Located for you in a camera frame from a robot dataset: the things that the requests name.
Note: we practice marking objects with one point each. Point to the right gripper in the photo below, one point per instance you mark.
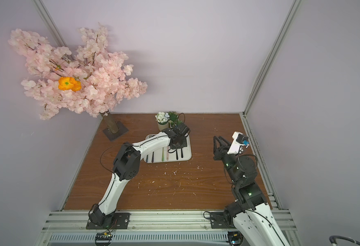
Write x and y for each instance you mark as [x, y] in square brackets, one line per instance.
[220, 152]

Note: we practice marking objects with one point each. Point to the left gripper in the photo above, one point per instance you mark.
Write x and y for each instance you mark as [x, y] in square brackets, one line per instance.
[177, 144]

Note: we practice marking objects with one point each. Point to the green handled fork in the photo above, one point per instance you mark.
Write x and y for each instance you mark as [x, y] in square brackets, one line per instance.
[163, 154]

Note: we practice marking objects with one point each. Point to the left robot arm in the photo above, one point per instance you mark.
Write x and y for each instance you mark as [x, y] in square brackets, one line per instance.
[126, 166]

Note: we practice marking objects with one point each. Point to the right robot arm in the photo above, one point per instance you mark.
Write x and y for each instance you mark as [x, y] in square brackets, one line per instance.
[250, 214]

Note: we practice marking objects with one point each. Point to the green succulent pot plant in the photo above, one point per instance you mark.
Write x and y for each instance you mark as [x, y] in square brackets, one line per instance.
[174, 119]

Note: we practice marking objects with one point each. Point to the white rectangular tray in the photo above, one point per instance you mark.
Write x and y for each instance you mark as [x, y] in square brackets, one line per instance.
[172, 155]

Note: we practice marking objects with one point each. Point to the white flower pot plant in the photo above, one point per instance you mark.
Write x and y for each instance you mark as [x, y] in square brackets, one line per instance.
[162, 119]

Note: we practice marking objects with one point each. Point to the pink cherry blossom tree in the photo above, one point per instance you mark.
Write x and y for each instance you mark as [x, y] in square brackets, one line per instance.
[105, 77]

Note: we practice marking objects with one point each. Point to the orange artificial flower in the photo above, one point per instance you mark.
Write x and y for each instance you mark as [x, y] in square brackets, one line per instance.
[69, 83]

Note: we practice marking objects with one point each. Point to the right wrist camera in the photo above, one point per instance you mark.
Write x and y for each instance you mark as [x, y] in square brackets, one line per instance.
[239, 143]

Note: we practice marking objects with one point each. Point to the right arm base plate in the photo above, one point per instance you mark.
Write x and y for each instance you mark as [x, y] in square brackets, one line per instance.
[219, 220]

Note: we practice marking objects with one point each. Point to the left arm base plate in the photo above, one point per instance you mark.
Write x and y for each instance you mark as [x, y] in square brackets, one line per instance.
[107, 222]

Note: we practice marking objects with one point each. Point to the black cable corner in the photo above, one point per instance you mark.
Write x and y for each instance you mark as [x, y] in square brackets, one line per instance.
[337, 240]

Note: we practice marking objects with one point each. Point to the aluminium rail frame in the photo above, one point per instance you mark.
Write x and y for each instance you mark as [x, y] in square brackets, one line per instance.
[144, 226]

